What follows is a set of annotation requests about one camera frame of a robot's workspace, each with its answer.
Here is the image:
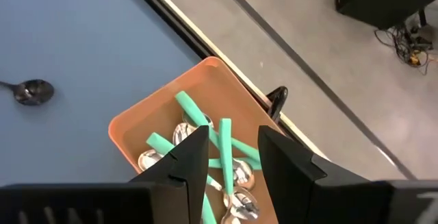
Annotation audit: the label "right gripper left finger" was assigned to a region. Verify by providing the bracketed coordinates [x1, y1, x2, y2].
[129, 125, 210, 224]

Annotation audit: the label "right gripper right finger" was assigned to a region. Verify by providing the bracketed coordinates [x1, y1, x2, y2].
[259, 125, 370, 224]

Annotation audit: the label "orange plastic bin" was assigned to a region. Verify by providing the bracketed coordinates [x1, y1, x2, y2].
[107, 55, 285, 224]

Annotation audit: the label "glossy black spoon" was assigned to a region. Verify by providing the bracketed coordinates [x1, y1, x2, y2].
[0, 78, 55, 107]

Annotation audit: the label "dark blue table mat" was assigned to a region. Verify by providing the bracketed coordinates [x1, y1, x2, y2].
[0, 0, 206, 187]

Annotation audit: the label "black frame clamp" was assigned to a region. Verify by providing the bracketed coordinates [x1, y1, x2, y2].
[266, 86, 289, 124]

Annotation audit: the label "black aluminium table frame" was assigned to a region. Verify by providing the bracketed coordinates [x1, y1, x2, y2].
[122, 0, 331, 162]

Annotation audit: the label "tangled floor cables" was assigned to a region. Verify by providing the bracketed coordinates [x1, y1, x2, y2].
[374, 23, 438, 76]

